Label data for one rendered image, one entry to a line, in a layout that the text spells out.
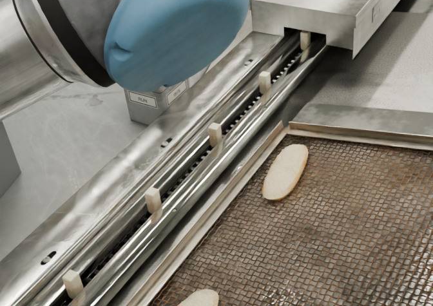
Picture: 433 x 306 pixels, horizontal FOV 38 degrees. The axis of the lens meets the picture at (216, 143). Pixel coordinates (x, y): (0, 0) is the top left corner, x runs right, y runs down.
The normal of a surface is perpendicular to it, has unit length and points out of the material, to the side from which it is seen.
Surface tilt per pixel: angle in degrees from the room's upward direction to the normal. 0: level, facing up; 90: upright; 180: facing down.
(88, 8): 70
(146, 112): 90
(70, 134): 0
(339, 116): 10
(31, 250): 0
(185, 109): 0
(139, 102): 90
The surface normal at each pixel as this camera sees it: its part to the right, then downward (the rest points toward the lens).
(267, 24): -0.52, 0.56
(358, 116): -0.24, -0.82
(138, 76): 0.50, 0.81
